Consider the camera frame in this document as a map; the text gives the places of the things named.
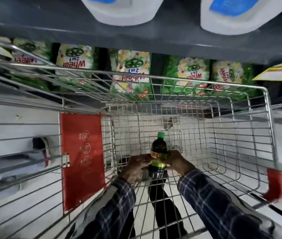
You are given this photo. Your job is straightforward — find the person's right hand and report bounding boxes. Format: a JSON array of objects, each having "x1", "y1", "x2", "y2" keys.
[{"x1": 165, "y1": 150, "x2": 197, "y2": 177}]

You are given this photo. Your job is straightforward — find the person's left hand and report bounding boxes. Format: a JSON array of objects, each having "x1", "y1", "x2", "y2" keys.
[{"x1": 118, "y1": 154, "x2": 154, "y2": 184}]

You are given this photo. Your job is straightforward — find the dark bottle with green cap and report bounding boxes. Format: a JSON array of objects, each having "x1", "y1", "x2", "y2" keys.
[{"x1": 148, "y1": 132, "x2": 169, "y2": 181}]

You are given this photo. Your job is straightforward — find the person's left forearm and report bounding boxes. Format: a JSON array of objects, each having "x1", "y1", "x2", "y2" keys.
[{"x1": 66, "y1": 179, "x2": 137, "y2": 239}]

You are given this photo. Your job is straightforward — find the person's right forearm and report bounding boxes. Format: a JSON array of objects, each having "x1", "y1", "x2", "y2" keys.
[{"x1": 177, "y1": 169, "x2": 282, "y2": 239}]

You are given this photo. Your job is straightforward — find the person's dark trousers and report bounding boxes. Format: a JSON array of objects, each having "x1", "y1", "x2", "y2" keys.
[{"x1": 121, "y1": 172, "x2": 189, "y2": 239}]

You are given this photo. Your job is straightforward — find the red plastic cart seat panel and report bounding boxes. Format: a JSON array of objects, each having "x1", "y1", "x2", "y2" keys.
[{"x1": 59, "y1": 112, "x2": 106, "y2": 212}]

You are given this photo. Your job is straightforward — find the green floral detergent packet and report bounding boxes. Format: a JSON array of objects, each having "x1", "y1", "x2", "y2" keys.
[
  {"x1": 11, "y1": 38, "x2": 53, "y2": 88},
  {"x1": 55, "y1": 44, "x2": 94, "y2": 85},
  {"x1": 163, "y1": 56, "x2": 211, "y2": 96},
  {"x1": 110, "y1": 49, "x2": 154, "y2": 100},
  {"x1": 209, "y1": 60, "x2": 253, "y2": 97}
]

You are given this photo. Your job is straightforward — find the white and red shoe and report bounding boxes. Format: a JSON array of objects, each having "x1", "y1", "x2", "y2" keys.
[{"x1": 31, "y1": 137, "x2": 60, "y2": 172}]

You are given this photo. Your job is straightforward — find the yellow and white packet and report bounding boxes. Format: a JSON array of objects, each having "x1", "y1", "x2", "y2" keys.
[{"x1": 253, "y1": 60, "x2": 282, "y2": 81}]

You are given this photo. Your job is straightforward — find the white jug with blue label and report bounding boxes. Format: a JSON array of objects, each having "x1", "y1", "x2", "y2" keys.
[
  {"x1": 79, "y1": 0, "x2": 165, "y2": 26},
  {"x1": 200, "y1": 0, "x2": 282, "y2": 36}
]

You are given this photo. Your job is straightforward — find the dark grey store shelf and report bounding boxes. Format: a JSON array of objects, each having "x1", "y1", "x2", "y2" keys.
[{"x1": 0, "y1": 0, "x2": 282, "y2": 65}]

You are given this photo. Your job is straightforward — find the red cart handle end cap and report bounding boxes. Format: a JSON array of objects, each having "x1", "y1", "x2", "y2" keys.
[{"x1": 263, "y1": 169, "x2": 282, "y2": 202}]

